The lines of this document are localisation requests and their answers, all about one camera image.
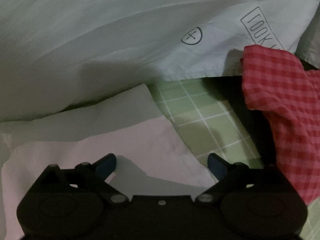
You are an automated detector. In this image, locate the carrot printed duvet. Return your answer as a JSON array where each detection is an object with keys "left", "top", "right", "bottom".
[{"left": 0, "top": 0, "right": 314, "bottom": 122}]

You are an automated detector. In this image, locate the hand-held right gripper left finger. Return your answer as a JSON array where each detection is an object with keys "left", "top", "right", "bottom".
[{"left": 34, "top": 153, "right": 129, "bottom": 203}]

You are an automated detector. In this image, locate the green grid bed sheet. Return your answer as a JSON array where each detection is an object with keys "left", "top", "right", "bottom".
[{"left": 147, "top": 76, "right": 320, "bottom": 240}]

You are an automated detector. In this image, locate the red checked garment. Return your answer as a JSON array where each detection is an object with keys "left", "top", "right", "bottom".
[{"left": 240, "top": 44, "right": 320, "bottom": 205}]

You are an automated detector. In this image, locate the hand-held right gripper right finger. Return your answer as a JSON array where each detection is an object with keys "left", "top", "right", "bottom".
[{"left": 195, "top": 152, "right": 291, "bottom": 203}]

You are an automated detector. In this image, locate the grey green cloth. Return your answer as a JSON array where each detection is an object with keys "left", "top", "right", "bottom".
[{"left": 294, "top": 15, "right": 320, "bottom": 70}]

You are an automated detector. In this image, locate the white garment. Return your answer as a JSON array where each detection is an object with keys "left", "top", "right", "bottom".
[{"left": 0, "top": 83, "right": 216, "bottom": 240}]

